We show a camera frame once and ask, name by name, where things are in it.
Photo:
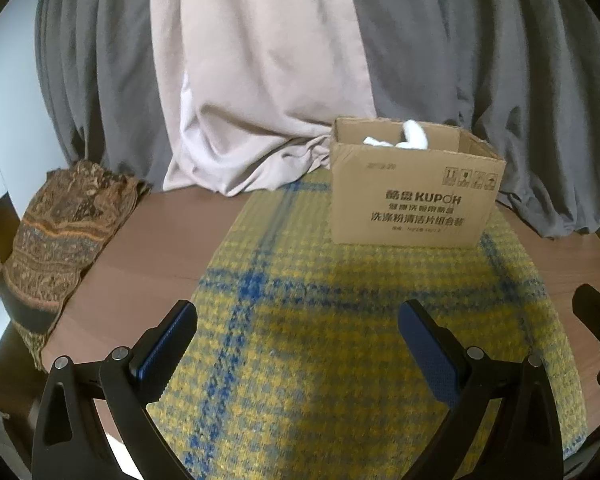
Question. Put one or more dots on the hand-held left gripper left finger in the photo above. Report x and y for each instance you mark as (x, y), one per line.
(162, 355)

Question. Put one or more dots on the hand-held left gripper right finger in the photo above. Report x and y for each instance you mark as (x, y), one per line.
(430, 355)

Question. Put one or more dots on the brown cardboard box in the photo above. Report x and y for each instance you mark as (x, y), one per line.
(410, 200)

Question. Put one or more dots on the white plush bunny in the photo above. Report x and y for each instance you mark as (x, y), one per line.
(412, 135)

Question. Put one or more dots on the yellow blue plaid mat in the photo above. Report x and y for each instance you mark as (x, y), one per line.
(330, 310)

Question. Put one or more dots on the brown patterned cloth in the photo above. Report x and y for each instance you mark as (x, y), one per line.
(60, 240)

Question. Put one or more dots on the pink cloth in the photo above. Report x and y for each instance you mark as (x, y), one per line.
(260, 75)

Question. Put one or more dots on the grey cloth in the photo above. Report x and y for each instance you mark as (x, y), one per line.
(480, 45)

